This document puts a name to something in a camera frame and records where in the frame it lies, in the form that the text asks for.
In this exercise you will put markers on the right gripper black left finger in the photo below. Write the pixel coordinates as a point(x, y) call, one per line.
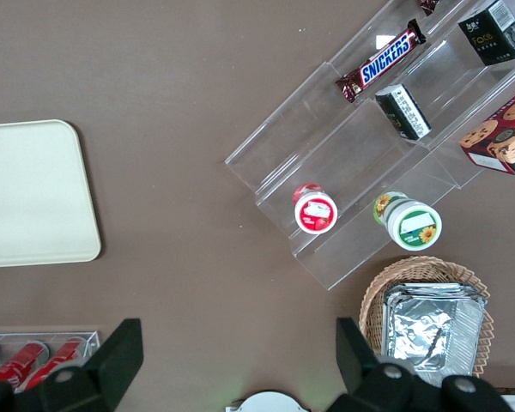
point(107, 369)

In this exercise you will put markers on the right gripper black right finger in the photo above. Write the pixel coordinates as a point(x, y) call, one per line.
point(369, 382)

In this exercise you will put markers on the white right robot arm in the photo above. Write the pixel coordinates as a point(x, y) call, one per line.
point(270, 403)

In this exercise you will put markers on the aluminium foil tray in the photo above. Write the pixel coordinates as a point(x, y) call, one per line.
point(429, 288)
point(420, 335)

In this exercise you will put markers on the light wicker basket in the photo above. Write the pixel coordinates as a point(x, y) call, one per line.
point(412, 268)

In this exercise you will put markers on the beige plastic serving tray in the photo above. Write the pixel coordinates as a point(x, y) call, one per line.
point(34, 193)

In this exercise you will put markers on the clear acrylic bottle rack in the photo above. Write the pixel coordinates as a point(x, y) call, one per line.
point(90, 337)

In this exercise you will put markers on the red cola bottle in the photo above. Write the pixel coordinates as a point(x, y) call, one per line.
point(56, 362)
point(15, 365)

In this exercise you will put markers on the green lid yogurt cup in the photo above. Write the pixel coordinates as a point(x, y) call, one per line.
point(412, 223)

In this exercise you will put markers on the red lid yogurt cup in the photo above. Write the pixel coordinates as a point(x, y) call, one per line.
point(315, 212)

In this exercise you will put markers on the clear acrylic stepped shelf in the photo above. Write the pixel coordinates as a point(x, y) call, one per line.
point(283, 141)

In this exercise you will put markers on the small black carton box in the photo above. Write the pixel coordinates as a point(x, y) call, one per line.
point(493, 38)
point(405, 112)

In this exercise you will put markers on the red chocolate chip cookie box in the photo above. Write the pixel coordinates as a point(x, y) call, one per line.
point(504, 137)

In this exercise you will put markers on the Snickers chocolate bar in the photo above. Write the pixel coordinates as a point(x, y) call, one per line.
point(384, 60)
point(429, 5)

